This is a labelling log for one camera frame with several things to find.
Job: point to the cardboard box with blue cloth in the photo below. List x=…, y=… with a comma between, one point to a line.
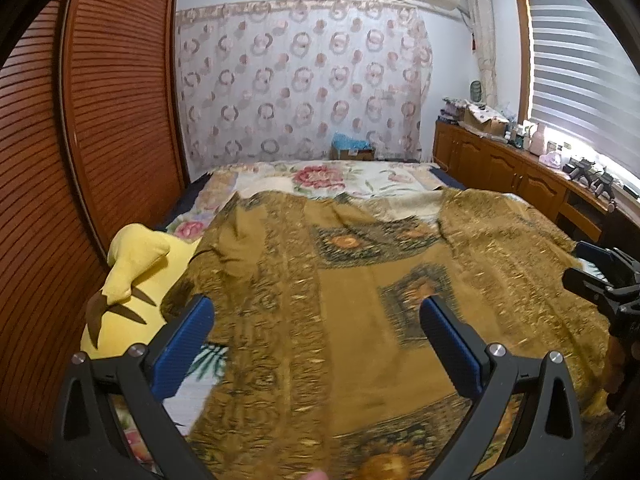
x=346, y=148

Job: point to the golden brown patterned scarf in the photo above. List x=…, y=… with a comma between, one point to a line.
x=317, y=303

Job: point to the patterned sheer curtain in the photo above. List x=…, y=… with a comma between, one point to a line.
x=279, y=79

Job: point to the wooden louvered wardrobe door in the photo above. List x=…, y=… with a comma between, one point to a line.
x=89, y=143

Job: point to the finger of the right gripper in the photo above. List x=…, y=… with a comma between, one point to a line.
x=589, y=288
x=612, y=263

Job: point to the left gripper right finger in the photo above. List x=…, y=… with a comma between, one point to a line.
x=545, y=440

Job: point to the striped window blind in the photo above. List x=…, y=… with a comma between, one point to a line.
x=583, y=83

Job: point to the floral bed blanket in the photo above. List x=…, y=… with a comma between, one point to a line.
x=312, y=179

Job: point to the wooden sideboard cabinet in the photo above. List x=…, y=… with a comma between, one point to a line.
x=485, y=164

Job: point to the green glass jar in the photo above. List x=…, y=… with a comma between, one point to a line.
x=476, y=91

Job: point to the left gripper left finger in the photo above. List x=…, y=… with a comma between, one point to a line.
x=88, y=442

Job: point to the open cardboard box on cabinet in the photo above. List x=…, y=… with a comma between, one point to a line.
x=485, y=119

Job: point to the pink bottle on cabinet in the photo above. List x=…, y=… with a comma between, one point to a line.
x=537, y=145

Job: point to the yellow Pikachu plush toy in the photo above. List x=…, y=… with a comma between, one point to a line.
x=144, y=264

